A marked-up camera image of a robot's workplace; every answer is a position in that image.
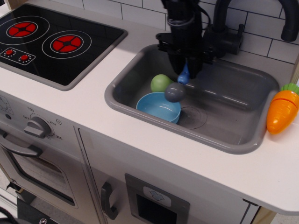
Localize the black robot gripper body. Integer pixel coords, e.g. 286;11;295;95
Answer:
156;14;214;63

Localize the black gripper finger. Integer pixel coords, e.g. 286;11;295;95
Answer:
168;54;186;75
187;57;202;79

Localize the blue and grey toy spoon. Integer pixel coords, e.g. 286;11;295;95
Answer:
164;63;190;103

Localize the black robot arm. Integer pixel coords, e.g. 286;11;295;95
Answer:
156;0;208;79

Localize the light blue plastic bowl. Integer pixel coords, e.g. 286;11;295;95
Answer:
136;92;181;124

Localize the grey plastic sink basin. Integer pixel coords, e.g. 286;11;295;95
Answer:
105;45;279;154

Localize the green toy pear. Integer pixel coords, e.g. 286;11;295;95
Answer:
150;74;174;92

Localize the black toy faucet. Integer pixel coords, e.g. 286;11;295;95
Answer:
203;0;299;58

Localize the orange toy carrot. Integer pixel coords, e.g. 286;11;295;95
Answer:
266;83;299;134

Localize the black toy stove top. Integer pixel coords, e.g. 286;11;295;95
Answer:
0;4;127;91

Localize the grey dispenser panel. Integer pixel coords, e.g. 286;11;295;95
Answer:
125;174;190;224

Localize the grey oven dial knob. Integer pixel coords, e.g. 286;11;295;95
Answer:
24;117;51;139

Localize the toy oven door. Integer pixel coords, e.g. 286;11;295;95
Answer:
0;128;100;224

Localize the grey cabinet door handle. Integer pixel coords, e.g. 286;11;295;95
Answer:
100;182;118;220

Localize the grey oven door handle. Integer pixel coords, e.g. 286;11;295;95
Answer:
0;130;43;158

